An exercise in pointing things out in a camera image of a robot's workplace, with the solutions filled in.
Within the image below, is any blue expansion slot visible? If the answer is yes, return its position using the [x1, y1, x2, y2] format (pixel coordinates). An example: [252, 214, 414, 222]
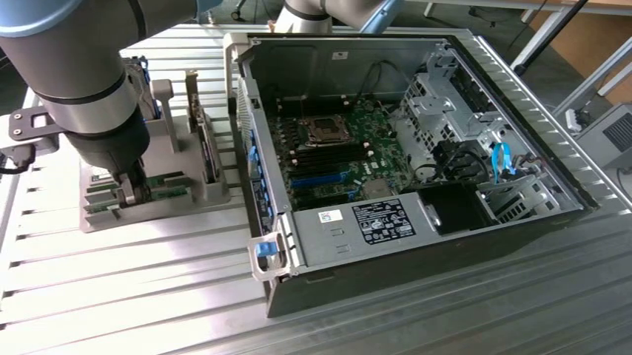
[290, 171, 352, 189]

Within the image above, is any black stand pole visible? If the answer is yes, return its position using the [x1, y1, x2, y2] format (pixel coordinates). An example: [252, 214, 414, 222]
[513, 0, 594, 72]

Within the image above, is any green RAM stick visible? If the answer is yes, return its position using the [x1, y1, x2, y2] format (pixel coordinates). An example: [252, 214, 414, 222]
[81, 186, 193, 216]
[85, 175, 187, 196]

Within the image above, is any grey parts rack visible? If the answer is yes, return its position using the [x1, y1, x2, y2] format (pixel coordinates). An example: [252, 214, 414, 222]
[77, 78, 233, 234]

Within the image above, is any CPU socket with metal frame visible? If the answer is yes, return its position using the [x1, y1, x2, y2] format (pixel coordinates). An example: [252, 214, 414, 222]
[299, 113, 355, 148]

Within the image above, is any office chair base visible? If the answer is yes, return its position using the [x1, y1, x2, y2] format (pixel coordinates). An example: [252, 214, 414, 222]
[204, 0, 251, 22]

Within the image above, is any metal disk bay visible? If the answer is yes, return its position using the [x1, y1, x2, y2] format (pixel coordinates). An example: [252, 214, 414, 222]
[474, 175, 565, 226]

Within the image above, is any graphics card with metal bracket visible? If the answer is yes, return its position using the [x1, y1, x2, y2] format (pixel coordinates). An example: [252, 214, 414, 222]
[183, 69, 221, 185]

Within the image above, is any wrist camera with black bracket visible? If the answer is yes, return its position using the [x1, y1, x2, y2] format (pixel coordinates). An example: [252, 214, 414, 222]
[0, 107, 68, 175]

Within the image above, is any black wire bundle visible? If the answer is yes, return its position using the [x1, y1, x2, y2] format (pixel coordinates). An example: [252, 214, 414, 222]
[412, 139, 494, 185]

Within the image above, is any blue flat wire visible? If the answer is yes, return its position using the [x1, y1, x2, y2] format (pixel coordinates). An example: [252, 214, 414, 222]
[490, 141, 518, 177]

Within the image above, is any grey case latch blue tab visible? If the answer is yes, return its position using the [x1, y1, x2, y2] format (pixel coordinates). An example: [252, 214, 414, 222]
[245, 235, 299, 283]

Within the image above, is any metal drive cage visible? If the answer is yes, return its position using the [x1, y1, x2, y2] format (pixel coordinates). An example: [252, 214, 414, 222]
[392, 47, 499, 175]

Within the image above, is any green motherboard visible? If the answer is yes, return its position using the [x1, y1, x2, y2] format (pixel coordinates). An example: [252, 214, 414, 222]
[268, 98, 422, 212]

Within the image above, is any grey power supply with labels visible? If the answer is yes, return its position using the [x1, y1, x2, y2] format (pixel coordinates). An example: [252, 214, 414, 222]
[290, 192, 441, 268]

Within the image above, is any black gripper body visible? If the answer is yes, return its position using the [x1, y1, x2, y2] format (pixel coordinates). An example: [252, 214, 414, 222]
[65, 121, 152, 175]

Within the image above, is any black RAM slot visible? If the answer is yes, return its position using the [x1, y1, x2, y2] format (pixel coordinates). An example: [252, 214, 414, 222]
[292, 146, 372, 161]
[294, 158, 372, 174]
[294, 152, 372, 167]
[291, 141, 372, 155]

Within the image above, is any grey computer box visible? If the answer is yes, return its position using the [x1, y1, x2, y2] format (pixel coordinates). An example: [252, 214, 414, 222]
[574, 102, 632, 172]

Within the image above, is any white-framed wooden desk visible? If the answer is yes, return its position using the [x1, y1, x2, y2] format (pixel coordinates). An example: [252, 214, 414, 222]
[422, 0, 632, 108]

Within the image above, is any black fan shroud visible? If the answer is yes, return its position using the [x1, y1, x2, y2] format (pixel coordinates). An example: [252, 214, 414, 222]
[418, 182, 498, 237]

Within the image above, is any open black PC case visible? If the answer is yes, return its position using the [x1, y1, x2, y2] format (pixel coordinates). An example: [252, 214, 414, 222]
[221, 32, 601, 320]

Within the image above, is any white power strip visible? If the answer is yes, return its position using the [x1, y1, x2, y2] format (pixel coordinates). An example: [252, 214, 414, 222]
[563, 107, 593, 133]

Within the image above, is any black wire loop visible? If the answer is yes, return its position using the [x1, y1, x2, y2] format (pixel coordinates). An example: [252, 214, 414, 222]
[358, 59, 411, 101]

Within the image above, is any silver chipset heatsink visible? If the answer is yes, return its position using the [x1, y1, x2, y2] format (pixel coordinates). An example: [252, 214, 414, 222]
[360, 180, 396, 201]

